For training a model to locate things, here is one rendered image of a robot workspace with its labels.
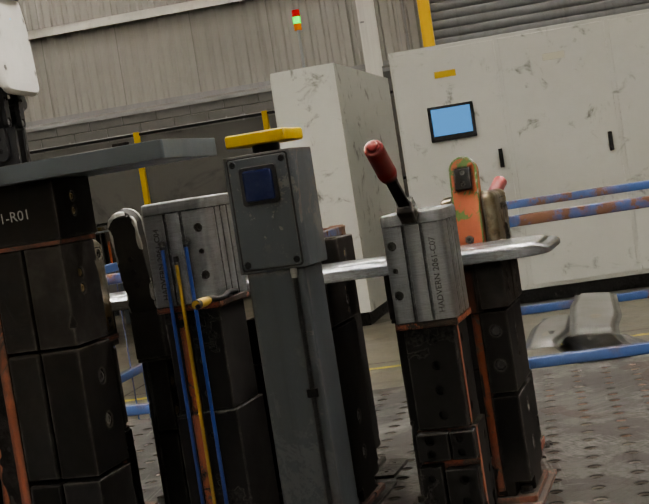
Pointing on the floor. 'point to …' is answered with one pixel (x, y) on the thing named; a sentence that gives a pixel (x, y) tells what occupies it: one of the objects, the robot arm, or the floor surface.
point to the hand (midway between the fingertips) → (8, 149)
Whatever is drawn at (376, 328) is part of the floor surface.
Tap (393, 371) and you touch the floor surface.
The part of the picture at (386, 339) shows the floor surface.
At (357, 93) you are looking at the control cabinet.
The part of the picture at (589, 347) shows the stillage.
